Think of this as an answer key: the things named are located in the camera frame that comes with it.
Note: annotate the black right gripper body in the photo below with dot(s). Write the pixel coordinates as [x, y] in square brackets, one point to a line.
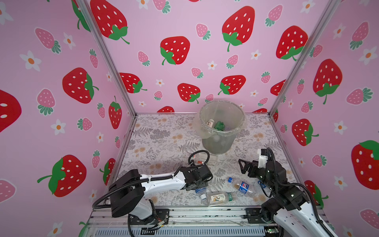
[253, 168]

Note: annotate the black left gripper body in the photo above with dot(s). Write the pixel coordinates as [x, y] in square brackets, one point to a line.
[199, 185]

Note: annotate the clear bottle blue label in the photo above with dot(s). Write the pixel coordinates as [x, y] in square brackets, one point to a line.
[201, 193]
[265, 188]

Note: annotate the square bottle green cap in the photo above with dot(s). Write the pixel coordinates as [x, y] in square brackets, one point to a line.
[219, 198]

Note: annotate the Pepsi label clear bottle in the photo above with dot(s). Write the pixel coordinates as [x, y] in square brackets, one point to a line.
[241, 186]

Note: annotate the clear bottle red green label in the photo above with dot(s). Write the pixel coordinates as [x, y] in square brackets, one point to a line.
[201, 158]

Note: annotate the clear bottle orange label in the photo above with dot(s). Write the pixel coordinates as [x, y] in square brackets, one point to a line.
[210, 123]

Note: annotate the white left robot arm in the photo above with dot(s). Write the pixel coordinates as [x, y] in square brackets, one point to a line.
[128, 194]

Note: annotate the clear plastic bin liner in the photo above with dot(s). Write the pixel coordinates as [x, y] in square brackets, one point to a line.
[228, 112]

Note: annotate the grey mesh waste bin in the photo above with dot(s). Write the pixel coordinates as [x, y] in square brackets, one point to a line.
[217, 144]

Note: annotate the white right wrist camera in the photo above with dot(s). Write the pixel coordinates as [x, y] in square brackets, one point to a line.
[263, 158]

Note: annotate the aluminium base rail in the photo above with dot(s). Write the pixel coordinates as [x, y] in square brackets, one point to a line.
[202, 221]

